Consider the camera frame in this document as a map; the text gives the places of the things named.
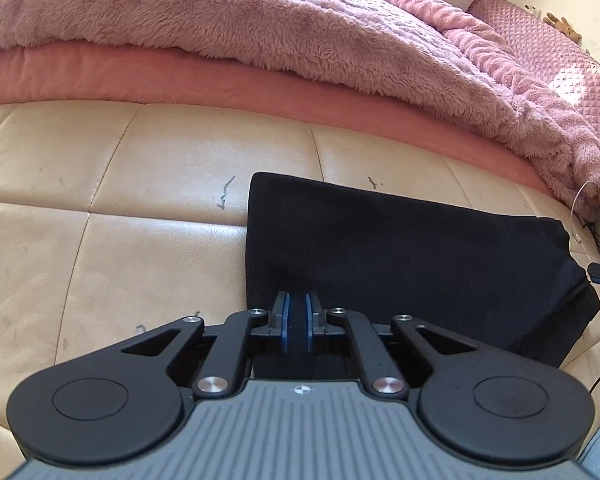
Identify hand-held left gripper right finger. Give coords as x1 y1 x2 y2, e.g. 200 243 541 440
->
305 291 482 399

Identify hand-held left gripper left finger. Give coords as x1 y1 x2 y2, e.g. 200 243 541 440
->
120 290 292 399

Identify black pants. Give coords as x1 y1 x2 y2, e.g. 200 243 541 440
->
242 172 600 397

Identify pink quilted headboard cover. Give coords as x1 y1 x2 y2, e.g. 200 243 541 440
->
467 0 600 161

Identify beige leather mattress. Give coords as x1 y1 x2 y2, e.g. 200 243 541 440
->
0 102 600 463

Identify brown stuffed toy rabbit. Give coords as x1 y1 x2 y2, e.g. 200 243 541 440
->
543 12 582 44

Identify salmon pink bed sheet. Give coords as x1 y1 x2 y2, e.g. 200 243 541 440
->
0 40 557 197

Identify pink fluffy blanket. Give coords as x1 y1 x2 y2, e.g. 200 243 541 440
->
0 0 600 222

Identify white charging cable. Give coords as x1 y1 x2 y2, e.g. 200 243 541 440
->
569 181 597 242

